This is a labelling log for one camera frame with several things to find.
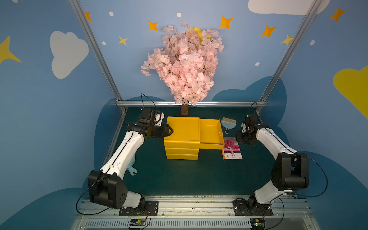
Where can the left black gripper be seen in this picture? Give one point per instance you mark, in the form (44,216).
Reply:
(160,130)

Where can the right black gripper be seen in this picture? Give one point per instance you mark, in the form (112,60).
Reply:
(243,138)

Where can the pink flower seed bag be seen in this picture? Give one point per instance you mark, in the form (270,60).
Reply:
(231,149)

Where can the orange seed bag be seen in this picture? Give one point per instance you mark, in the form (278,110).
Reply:
(223,154)

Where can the yellow drawer cabinet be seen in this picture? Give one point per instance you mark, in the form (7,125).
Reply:
(184,142)

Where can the yellow top drawer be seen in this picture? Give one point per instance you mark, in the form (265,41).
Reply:
(211,135)

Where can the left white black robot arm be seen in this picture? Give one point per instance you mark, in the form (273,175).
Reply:
(106,186)

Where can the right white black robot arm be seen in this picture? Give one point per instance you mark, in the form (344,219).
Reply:
(290,171)

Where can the light blue hand brush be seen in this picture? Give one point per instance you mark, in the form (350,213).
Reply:
(228,124)

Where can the light blue dustpan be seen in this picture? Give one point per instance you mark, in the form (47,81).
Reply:
(131,168)

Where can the pink blossom artificial tree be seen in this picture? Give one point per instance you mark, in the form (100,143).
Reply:
(187,63)

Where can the right circuit board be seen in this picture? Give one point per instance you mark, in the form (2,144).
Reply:
(257,224)

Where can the circuit board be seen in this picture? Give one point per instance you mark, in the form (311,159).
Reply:
(137,223)
(257,224)

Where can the left circuit board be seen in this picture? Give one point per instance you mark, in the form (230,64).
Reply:
(137,223)

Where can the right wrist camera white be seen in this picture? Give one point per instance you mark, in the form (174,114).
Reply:
(244,127)

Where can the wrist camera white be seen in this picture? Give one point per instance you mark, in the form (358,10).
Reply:
(158,118)
(244,127)

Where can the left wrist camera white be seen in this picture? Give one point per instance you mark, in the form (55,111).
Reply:
(158,118)

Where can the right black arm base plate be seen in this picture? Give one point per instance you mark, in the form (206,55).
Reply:
(246,208)

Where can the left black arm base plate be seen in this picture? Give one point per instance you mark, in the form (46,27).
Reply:
(149,208)

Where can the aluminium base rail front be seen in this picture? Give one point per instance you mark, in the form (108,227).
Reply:
(199,213)

